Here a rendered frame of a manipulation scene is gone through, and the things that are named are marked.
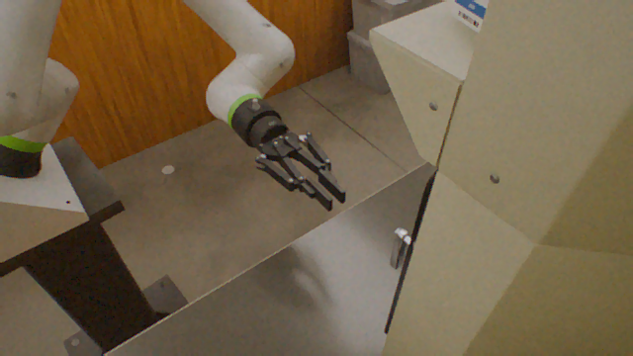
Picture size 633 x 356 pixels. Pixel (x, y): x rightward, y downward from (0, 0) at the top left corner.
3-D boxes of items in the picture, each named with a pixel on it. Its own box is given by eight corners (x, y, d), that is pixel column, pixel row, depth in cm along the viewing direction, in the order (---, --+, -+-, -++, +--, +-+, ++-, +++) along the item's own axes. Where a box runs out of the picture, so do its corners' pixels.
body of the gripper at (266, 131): (244, 125, 82) (269, 150, 77) (281, 108, 85) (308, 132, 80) (249, 152, 87) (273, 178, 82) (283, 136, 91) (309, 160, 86)
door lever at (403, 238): (408, 289, 65) (420, 280, 66) (418, 255, 58) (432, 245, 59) (385, 265, 68) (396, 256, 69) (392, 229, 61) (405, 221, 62)
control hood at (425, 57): (603, 65, 54) (649, -14, 47) (435, 171, 41) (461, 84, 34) (526, 32, 60) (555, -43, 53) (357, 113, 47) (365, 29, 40)
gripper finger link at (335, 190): (317, 181, 79) (320, 179, 79) (341, 204, 75) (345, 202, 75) (317, 170, 76) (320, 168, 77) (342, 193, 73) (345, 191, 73)
